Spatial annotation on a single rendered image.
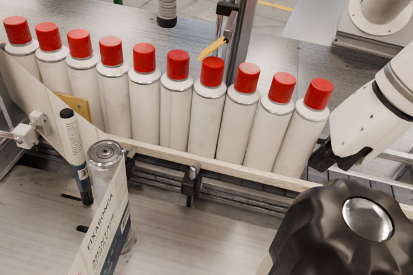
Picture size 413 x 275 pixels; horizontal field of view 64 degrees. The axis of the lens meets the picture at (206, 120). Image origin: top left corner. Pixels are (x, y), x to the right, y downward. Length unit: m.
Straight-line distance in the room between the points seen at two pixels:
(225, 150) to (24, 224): 0.32
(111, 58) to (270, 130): 0.26
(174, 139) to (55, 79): 0.22
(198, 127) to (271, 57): 0.55
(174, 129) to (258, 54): 0.55
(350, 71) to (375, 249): 0.90
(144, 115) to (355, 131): 0.32
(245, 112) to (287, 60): 0.56
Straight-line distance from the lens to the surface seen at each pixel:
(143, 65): 0.50
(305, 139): 0.52
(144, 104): 0.53
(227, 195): 0.59
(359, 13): 1.21
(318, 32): 1.27
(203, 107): 0.50
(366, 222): 0.21
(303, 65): 1.04
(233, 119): 0.51
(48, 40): 0.56
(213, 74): 0.47
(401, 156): 0.63
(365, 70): 1.12
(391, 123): 0.48
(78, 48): 0.54
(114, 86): 0.53
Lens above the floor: 1.34
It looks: 42 degrees down
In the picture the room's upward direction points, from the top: 8 degrees clockwise
